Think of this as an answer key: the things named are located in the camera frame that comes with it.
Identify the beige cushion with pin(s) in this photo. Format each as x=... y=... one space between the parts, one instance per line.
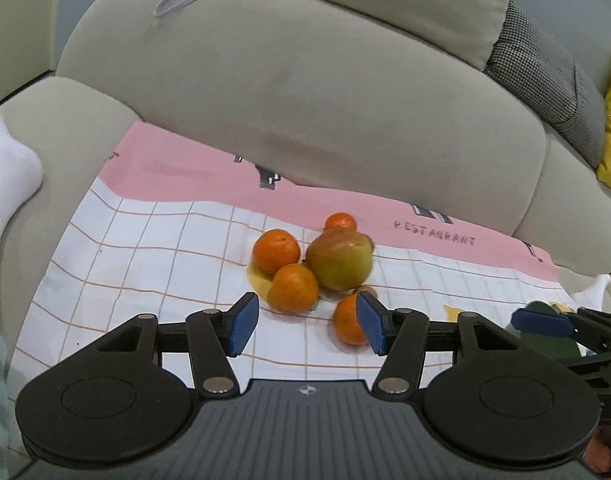
x=400 y=0

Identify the white sock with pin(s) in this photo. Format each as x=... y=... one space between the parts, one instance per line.
x=596 y=287
x=5 y=170

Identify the yellow banana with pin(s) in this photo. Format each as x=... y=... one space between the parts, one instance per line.
x=258 y=279

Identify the orange tangerine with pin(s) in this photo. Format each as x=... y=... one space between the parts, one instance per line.
x=293 y=287
x=340 y=221
x=276 y=251
x=348 y=322

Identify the pink and white printed cloth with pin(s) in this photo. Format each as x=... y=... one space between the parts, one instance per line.
x=150 y=240

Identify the small brown fruit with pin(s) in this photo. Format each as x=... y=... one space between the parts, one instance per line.
x=365 y=290

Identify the beige sofa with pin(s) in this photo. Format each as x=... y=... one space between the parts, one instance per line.
x=295 y=85

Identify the person's right hand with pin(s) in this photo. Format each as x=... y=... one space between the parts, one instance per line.
x=603 y=455

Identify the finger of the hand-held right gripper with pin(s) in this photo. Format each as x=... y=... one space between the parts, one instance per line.
x=543 y=322
x=593 y=362

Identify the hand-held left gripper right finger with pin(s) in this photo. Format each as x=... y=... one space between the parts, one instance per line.
x=370 y=322

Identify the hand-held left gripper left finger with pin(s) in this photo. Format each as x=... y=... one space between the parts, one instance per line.
x=243 y=325

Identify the green and red apple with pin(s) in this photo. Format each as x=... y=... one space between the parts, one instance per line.
x=340 y=260

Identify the dark green fruit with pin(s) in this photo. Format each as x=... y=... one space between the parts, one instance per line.
x=538 y=308

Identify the grey patterned pillow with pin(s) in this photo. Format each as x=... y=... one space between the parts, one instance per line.
x=540 y=75

